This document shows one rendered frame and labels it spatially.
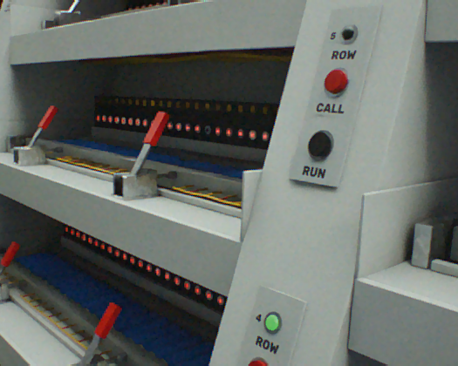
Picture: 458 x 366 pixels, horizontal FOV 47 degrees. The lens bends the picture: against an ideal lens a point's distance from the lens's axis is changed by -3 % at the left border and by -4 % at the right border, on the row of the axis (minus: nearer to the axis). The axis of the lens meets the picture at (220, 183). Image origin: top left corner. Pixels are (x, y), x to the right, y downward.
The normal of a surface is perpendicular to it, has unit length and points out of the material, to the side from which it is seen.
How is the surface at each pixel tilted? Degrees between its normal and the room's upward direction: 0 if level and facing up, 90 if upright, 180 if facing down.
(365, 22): 90
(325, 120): 90
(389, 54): 90
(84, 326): 108
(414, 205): 90
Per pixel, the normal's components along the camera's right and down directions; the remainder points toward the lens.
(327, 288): -0.70, -0.22
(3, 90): 0.66, 0.15
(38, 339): 0.04, -0.99
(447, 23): -0.75, 0.08
